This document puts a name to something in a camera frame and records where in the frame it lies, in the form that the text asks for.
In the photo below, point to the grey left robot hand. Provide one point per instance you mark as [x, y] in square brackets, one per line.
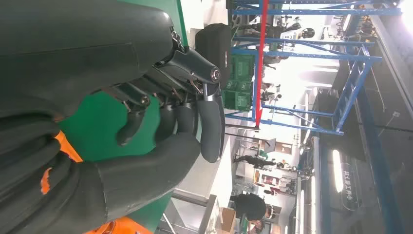
[80, 48]

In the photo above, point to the green table board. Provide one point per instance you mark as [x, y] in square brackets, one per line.
[96, 129]

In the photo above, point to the green plastic crate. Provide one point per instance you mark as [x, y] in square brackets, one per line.
[238, 86]
[237, 100]
[242, 66]

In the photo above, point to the red metal bar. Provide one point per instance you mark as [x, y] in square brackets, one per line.
[261, 64]

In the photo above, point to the person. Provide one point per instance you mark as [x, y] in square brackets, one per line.
[255, 161]
[250, 206]

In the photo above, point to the brown cardboard box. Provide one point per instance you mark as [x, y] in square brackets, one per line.
[228, 219]

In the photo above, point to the ceiling strip light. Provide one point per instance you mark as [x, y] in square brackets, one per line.
[337, 171]

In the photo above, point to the tall blue metal frame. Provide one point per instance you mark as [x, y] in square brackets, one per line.
[306, 11]

